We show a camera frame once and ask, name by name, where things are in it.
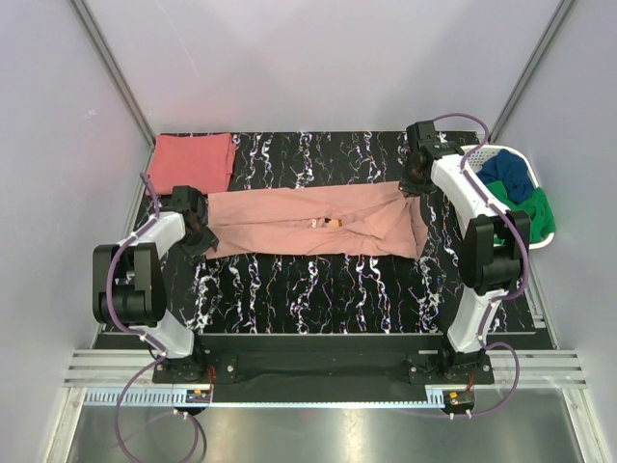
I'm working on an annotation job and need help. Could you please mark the pink t shirt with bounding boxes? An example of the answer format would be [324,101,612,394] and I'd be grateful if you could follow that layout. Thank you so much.
[205,181,428,259]

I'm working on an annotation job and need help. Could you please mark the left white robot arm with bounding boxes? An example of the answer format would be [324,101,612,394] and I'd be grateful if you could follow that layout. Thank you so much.
[93,186,218,382]

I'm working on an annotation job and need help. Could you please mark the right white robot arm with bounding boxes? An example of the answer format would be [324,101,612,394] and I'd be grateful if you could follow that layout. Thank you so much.
[399,121,531,383]

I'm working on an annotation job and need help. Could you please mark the white plastic laundry basket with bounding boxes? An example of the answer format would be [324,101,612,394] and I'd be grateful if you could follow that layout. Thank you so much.
[463,145,555,250]

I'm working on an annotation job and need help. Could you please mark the folded red t shirt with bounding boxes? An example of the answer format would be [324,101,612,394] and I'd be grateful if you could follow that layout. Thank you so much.
[148,133,236,196]

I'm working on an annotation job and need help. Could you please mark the blue t shirt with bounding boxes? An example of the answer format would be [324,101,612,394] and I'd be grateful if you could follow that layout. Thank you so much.
[477,149,535,204]

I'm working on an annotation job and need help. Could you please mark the green t shirt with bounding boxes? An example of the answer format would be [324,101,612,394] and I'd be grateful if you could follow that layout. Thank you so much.
[488,180,556,245]

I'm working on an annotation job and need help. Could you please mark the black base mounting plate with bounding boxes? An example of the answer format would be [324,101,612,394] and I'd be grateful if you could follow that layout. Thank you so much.
[153,335,493,397]

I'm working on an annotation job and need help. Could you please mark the white slotted cable duct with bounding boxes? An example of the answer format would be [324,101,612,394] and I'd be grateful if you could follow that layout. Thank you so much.
[85,387,444,409]

